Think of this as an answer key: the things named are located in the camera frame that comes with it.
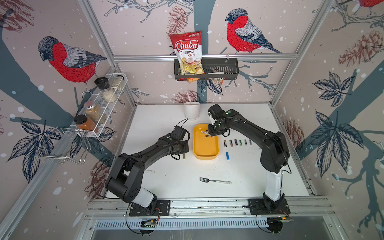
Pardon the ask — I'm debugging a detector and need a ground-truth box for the yellow plastic storage tray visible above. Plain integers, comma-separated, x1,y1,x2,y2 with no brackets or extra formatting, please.
193,124,220,160

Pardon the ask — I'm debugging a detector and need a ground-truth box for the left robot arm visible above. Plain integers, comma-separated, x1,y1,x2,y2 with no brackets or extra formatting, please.
105,126,191,215

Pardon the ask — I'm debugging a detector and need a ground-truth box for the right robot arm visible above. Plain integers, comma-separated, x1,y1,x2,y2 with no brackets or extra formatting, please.
208,104,290,211

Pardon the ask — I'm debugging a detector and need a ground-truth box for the white cup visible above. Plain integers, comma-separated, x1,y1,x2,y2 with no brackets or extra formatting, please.
184,102,201,121

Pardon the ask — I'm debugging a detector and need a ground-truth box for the silver fork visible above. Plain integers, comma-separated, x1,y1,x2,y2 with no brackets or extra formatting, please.
200,178,232,185

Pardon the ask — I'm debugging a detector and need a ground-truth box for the red cassava chips bag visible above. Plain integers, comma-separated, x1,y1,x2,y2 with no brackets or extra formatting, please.
170,31,204,75

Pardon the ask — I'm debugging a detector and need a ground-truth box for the silver lid spice jar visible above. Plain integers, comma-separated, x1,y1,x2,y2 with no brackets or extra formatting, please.
84,101,107,125

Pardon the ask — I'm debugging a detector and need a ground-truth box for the pale lid spice jar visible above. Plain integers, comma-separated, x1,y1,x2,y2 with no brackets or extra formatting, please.
111,75,125,91

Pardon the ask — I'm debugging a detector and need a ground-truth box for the orange spice jar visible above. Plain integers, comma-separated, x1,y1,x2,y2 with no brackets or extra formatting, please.
74,115,96,131

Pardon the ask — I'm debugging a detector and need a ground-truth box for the black lid spice jar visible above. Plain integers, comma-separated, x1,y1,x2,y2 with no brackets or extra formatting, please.
95,77,118,103

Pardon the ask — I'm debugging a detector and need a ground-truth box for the black wire wall basket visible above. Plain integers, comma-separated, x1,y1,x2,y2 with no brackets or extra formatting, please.
174,58,239,81

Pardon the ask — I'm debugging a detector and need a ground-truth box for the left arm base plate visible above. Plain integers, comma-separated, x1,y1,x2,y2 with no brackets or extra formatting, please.
129,200,171,217

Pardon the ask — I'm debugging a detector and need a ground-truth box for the white wire spice rack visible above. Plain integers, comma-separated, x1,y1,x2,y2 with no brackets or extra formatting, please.
79,73,128,139

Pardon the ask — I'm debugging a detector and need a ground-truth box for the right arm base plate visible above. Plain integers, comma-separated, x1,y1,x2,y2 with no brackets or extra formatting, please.
248,198,291,215

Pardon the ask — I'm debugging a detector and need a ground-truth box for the chrome wire hook rack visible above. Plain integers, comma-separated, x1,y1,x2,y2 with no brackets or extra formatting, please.
33,127,92,165

